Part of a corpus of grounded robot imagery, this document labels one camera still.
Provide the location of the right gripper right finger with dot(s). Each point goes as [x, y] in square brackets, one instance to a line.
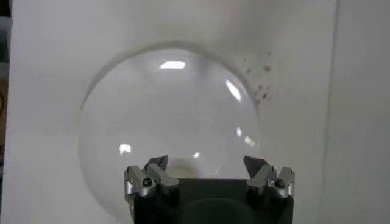
[262, 178]

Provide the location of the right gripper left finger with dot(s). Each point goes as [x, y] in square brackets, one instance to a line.
[161, 178]

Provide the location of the white oval plate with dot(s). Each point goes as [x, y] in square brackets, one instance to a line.
[167, 112]

